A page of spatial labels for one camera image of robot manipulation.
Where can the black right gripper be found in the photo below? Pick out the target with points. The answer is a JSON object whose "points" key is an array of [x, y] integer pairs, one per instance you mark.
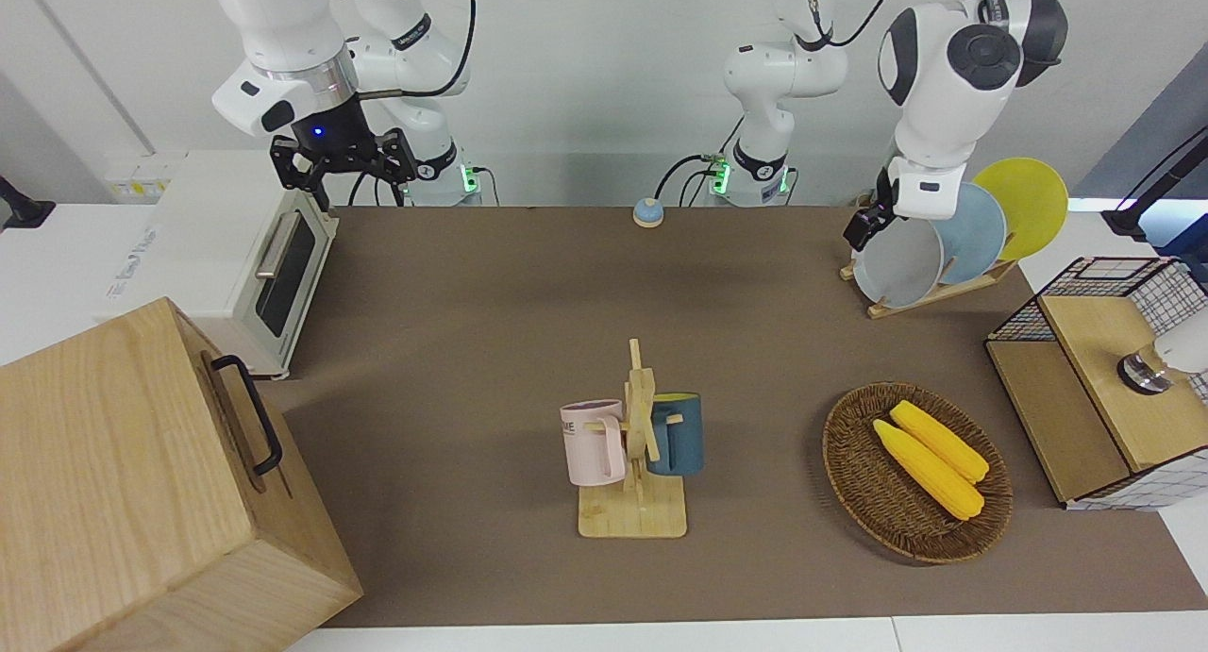
{"points": [[330, 138]]}

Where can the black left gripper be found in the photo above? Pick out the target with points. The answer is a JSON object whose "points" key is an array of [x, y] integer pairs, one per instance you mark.
{"points": [[883, 194]]}

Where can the gray plate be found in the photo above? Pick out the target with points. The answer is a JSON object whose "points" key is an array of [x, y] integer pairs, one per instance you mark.
{"points": [[901, 265]]}

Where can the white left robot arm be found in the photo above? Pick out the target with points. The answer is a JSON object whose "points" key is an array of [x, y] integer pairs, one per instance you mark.
{"points": [[944, 95]]}

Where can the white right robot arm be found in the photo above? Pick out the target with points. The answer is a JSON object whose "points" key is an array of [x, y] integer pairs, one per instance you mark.
{"points": [[283, 29]]}

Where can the wooden plate rack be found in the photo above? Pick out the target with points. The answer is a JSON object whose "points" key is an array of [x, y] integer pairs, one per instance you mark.
{"points": [[944, 295]]}

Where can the light blue plate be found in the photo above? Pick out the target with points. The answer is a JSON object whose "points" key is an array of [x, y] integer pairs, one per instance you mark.
{"points": [[977, 232]]}

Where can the yellow plate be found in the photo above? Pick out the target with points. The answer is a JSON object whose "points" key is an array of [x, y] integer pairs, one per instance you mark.
{"points": [[1029, 199]]}

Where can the wooden mug rack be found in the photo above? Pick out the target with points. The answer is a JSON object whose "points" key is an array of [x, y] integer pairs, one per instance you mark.
{"points": [[632, 515]]}

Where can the white toaster oven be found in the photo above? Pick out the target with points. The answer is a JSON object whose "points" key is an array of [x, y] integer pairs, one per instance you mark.
{"points": [[198, 246]]}

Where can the yellow corn cob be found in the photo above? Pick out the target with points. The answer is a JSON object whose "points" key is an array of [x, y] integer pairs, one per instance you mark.
{"points": [[939, 440], [930, 473]]}

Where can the brown table mat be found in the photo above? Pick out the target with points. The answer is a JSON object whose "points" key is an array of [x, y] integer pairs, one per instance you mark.
{"points": [[472, 350]]}

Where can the brown wicker basket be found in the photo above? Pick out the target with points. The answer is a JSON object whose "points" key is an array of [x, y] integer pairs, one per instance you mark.
{"points": [[868, 482]]}

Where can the teal mug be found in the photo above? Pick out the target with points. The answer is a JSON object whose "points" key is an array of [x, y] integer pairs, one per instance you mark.
{"points": [[681, 435]]}

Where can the pink mug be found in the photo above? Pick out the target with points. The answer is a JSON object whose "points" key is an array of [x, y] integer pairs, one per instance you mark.
{"points": [[590, 444]]}

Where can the wooden box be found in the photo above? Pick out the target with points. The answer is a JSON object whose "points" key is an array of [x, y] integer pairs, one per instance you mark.
{"points": [[123, 501]]}

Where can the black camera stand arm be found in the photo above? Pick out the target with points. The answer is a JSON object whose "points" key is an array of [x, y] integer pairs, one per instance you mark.
{"points": [[24, 208], [1128, 220]]}

